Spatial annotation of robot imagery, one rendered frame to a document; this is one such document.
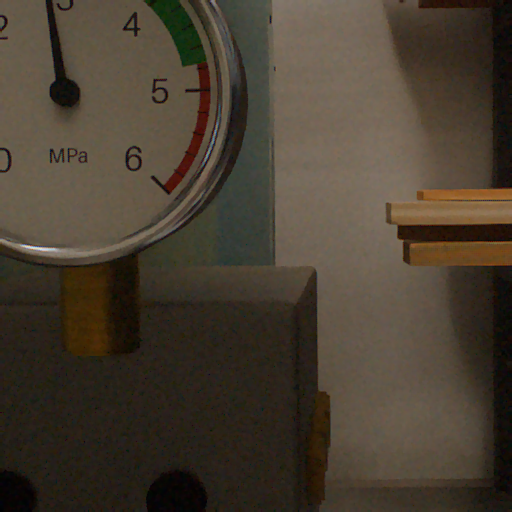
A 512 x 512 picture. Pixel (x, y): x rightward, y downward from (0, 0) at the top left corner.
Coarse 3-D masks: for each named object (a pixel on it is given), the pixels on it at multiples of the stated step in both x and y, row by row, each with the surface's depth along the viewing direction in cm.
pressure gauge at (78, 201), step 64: (0, 0) 24; (64, 0) 24; (128, 0) 24; (192, 0) 23; (0, 64) 24; (64, 64) 24; (128, 64) 24; (192, 64) 24; (0, 128) 24; (64, 128) 24; (128, 128) 24; (192, 128) 24; (0, 192) 24; (64, 192) 24; (128, 192) 24; (192, 192) 24; (64, 256) 24; (128, 256) 24; (64, 320) 26; (128, 320) 26
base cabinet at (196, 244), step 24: (216, 216) 87; (168, 240) 65; (192, 240) 74; (216, 240) 87; (0, 264) 34; (24, 264) 37; (144, 264) 57; (168, 264) 65; (192, 264) 74; (216, 264) 87
